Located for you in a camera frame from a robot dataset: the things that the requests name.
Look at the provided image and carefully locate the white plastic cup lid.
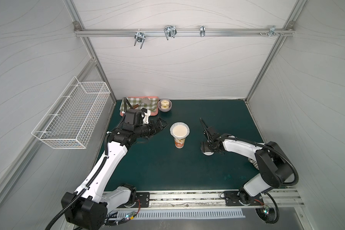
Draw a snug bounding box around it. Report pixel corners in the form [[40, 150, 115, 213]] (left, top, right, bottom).
[[202, 150, 214, 156]]

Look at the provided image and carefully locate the printed milk tea cup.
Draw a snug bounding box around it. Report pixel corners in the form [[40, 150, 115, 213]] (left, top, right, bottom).
[[174, 136, 186, 149]]

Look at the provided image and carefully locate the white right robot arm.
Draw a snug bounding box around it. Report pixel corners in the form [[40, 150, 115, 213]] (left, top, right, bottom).
[[199, 118, 299, 206]]

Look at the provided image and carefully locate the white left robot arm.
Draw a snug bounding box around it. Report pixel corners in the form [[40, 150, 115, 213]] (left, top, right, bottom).
[[52, 109, 167, 230]]

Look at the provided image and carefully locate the green checkered cloth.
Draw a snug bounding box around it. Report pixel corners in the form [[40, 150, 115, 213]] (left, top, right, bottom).
[[120, 97, 159, 113]]

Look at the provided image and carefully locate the pink tray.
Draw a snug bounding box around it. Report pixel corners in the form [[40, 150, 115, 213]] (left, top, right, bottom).
[[119, 96, 160, 117]]

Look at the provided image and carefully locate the grey ceramic bowl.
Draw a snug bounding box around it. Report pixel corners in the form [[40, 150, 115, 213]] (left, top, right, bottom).
[[158, 99, 172, 112]]

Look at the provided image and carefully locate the pale yellow food in bowl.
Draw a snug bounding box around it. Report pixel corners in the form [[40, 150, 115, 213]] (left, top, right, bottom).
[[161, 100, 170, 109]]

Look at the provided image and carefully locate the striped grey cloth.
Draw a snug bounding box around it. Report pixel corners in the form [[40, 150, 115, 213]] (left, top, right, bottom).
[[248, 158, 259, 170]]

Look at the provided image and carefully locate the metal hook clamp left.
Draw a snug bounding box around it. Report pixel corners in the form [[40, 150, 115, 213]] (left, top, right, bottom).
[[134, 32, 146, 49]]

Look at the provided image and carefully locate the metal hook clamp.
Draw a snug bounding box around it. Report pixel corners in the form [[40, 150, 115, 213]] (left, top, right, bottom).
[[163, 25, 177, 40], [134, 32, 146, 49]]

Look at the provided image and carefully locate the metal hook clamp middle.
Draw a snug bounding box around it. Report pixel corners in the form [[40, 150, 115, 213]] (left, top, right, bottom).
[[163, 25, 177, 40]]

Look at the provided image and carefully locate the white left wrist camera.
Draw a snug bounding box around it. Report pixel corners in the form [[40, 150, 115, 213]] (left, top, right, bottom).
[[141, 108, 151, 124]]

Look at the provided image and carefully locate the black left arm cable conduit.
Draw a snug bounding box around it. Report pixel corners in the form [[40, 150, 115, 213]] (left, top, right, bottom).
[[44, 97, 134, 230]]

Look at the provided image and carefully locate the metal base rail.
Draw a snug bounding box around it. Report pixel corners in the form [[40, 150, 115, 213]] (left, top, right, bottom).
[[137, 188, 305, 209]]

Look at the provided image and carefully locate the white wire basket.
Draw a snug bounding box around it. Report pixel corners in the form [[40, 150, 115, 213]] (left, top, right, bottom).
[[32, 76, 110, 149]]

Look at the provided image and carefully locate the metal ring clamp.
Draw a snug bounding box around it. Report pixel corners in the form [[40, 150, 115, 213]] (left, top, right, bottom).
[[200, 25, 206, 37]]

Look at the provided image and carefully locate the aluminium crossbar rail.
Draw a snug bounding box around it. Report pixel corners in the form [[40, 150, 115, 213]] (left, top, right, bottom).
[[75, 27, 296, 37]]

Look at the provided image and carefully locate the metal bracket clamp right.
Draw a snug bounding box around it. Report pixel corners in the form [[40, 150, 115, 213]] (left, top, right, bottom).
[[259, 25, 284, 37]]

